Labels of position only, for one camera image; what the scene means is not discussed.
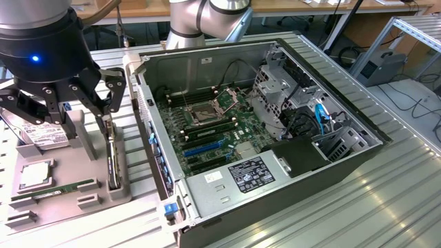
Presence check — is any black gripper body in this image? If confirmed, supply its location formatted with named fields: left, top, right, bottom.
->
left=0, top=7, right=104, bottom=90

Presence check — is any graphics card with black fan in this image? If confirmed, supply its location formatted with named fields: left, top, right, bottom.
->
left=102, top=121, right=124, bottom=191

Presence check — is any silver hard disk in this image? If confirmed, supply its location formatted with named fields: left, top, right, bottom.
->
left=0, top=108, right=72, bottom=151

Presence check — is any silver CPU chip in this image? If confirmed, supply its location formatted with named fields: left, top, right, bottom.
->
left=18, top=162, right=52, bottom=189

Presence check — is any grey parts rack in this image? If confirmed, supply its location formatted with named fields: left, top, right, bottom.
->
left=4, top=110, right=133, bottom=235

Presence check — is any CPU socket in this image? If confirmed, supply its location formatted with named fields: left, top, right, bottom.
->
left=185, top=103, right=221, bottom=126

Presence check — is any green RAM stick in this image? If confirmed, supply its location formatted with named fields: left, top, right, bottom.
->
left=188, top=128, right=237, bottom=139
left=9, top=180, right=96, bottom=203

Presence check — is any metal socket cover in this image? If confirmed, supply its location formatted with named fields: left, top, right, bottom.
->
left=213, top=87, right=238, bottom=114

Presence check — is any black expansion slot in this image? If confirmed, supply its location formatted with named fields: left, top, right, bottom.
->
left=190, top=161, right=232, bottom=173
left=181, top=139, right=221, bottom=151
left=188, top=156, right=228, bottom=167

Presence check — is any green motherboard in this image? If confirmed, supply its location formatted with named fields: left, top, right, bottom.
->
left=156, top=86, right=279, bottom=177

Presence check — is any silver chipset heatsink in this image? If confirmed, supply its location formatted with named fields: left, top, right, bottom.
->
left=234, top=143, right=260, bottom=159

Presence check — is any tall metal disk bay cage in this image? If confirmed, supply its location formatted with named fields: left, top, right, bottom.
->
left=253, top=63, right=333, bottom=142

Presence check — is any silver power supply unit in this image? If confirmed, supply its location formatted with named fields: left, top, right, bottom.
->
left=178, top=151, right=294, bottom=220

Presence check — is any black plastic shroud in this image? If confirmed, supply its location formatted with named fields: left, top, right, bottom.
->
left=260, top=136, right=334, bottom=179

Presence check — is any black office chair base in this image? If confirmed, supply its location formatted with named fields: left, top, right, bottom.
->
left=275, top=15, right=314, bottom=26

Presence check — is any open black PC case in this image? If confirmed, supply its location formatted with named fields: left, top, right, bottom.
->
left=129, top=38, right=393, bottom=248

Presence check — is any low metal disk bay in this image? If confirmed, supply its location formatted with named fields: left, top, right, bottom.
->
left=311, top=126, right=375, bottom=163

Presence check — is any thin hanging cable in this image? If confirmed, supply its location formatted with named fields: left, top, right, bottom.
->
left=114, top=5, right=134, bottom=49

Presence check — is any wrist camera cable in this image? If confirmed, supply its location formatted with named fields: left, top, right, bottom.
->
left=81, top=0, right=121, bottom=26

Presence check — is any black wire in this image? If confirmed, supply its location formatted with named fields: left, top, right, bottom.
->
left=218, top=59, right=258, bottom=91

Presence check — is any wooden desk white frame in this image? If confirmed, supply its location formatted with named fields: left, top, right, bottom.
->
left=77, top=0, right=172, bottom=26
left=250, top=0, right=435, bottom=50

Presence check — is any blue wire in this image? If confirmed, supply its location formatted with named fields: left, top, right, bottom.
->
left=313, top=102, right=334, bottom=136

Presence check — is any grey box with handle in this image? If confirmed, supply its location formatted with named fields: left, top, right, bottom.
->
left=350, top=50, right=410, bottom=88

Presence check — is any aluminium profile frame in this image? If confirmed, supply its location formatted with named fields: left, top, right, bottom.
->
left=349, top=15, right=441, bottom=78

